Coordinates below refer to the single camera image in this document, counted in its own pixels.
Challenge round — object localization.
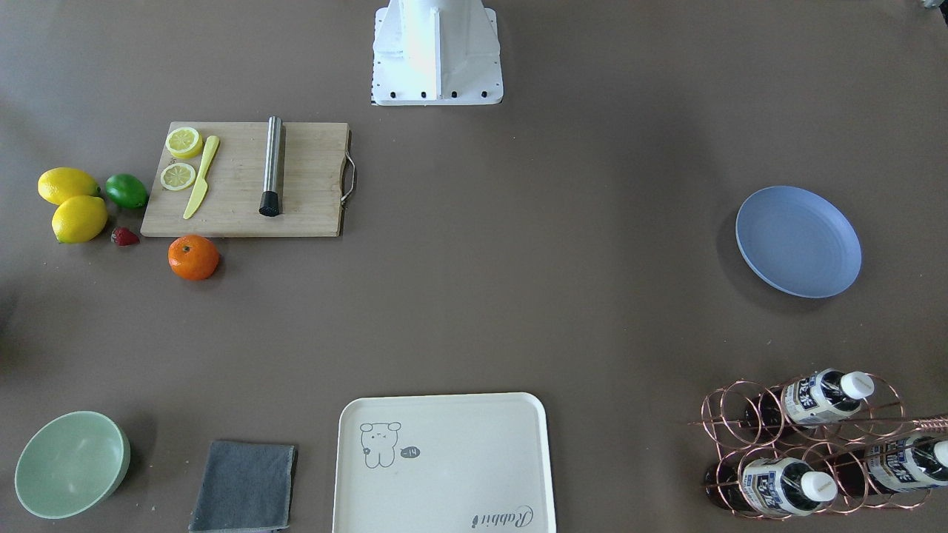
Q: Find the blue plate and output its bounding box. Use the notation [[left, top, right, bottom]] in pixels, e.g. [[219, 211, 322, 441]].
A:
[[735, 186, 863, 299]]

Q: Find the thick lemon half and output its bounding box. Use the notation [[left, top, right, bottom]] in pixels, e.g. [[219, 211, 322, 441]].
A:
[[164, 126, 204, 161]]

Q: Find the lower whole yellow lemon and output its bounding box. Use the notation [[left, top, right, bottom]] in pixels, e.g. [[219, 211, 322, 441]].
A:
[[51, 195, 108, 244]]

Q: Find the upper whole yellow lemon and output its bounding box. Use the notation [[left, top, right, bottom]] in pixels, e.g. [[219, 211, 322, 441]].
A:
[[37, 167, 99, 206]]

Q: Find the green bowl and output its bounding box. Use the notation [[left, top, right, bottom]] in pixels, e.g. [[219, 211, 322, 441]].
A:
[[14, 411, 131, 520]]

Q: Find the grey folded cloth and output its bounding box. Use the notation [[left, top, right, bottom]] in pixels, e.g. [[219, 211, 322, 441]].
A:
[[187, 440, 297, 532]]

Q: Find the thin lemon slice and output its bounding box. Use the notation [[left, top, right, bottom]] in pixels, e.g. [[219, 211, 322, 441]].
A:
[[159, 162, 197, 192]]

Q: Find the green lime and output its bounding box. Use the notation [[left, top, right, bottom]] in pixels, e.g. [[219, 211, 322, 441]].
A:
[[104, 173, 149, 209]]

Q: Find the wooden cutting board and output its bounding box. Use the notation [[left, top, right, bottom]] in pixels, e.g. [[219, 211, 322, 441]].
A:
[[140, 121, 352, 238]]

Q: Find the whole yellow lemon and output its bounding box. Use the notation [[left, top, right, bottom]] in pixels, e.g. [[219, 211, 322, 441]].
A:
[[51, 195, 108, 244], [37, 167, 99, 206]]

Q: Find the tea bottle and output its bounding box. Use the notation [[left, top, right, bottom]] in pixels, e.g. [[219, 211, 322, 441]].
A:
[[827, 435, 947, 497], [739, 369, 875, 438], [704, 457, 838, 519]]

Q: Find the yellow plastic knife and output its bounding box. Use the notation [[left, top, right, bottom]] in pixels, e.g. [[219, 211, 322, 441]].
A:
[[182, 135, 220, 220]]

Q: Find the copper wire bottle rack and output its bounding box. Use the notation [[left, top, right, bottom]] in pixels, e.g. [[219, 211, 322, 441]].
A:
[[700, 369, 946, 520]]

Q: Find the lower outer tea bottle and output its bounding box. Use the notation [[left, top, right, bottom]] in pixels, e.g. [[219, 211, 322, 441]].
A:
[[827, 435, 947, 497]]

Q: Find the red strawberry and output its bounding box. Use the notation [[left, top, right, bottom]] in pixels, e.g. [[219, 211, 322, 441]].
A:
[[110, 227, 140, 247]]

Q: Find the steel muddler black tip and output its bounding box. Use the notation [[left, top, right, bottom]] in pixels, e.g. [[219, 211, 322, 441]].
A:
[[258, 115, 284, 217]]

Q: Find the cream rabbit tray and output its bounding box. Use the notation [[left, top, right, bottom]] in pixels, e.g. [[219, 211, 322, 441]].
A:
[[333, 392, 558, 532]]

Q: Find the lower middle tea bottle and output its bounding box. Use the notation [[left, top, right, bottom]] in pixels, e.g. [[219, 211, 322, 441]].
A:
[[704, 457, 838, 519]]

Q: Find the orange mandarin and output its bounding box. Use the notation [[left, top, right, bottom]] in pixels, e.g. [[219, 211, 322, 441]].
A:
[[168, 234, 221, 281]]

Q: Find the top tea bottle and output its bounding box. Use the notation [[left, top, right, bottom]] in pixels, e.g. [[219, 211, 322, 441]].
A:
[[739, 369, 875, 438]]

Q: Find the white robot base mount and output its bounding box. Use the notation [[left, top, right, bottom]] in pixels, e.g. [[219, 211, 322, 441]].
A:
[[370, 1, 504, 106]]

